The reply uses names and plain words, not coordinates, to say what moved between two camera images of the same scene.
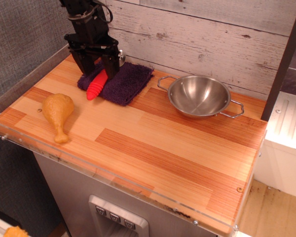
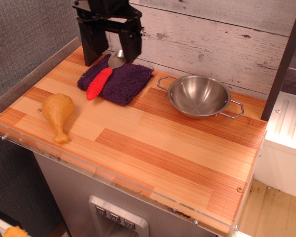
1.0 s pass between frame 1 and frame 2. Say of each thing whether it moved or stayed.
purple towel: stayed
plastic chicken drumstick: stayed
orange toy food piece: stayed
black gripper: moved
